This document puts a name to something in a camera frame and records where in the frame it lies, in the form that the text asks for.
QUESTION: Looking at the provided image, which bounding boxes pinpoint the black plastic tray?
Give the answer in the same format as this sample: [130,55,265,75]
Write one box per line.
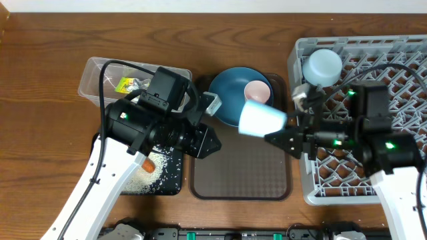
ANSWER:
[89,133,185,196]

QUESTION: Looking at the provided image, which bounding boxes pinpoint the yellow green snack wrapper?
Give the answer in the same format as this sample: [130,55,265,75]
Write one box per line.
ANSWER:
[115,77,139,94]

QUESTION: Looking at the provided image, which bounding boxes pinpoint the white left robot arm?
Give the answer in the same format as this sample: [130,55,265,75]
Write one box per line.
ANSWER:
[43,67,222,239]

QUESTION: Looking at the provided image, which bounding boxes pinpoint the orange carrot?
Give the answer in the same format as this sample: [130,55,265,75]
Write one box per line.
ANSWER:
[142,158,155,173]

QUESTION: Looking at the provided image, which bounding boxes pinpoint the clear plastic waste bin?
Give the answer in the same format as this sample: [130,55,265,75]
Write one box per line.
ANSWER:
[78,57,192,112]

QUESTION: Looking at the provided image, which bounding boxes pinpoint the light blue cup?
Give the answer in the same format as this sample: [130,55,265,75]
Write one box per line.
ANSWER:
[238,100,288,137]

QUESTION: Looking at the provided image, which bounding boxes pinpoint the spilled white rice grains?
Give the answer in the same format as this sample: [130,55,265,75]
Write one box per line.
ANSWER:
[121,146,183,195]

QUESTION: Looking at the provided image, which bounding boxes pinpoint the dark blue plate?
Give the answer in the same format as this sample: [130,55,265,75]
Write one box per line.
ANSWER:
[208,67,274,127]

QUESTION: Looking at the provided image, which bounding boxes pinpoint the light blue bowl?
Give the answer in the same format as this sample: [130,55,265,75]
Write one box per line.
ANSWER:
[302,49,343,87]

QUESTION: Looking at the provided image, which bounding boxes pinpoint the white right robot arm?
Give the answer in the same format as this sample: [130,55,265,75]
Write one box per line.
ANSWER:
[264,81,426,239]

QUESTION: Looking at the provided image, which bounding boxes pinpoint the brown serving tray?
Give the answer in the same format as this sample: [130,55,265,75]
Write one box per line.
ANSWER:
[189,67,292,201]

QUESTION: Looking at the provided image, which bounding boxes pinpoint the pink cup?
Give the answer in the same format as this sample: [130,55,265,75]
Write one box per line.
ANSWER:
[244,81,271,103]

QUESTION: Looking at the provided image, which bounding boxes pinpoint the aluminium foil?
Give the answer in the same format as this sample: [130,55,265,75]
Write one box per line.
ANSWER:
[130,78,151,91]

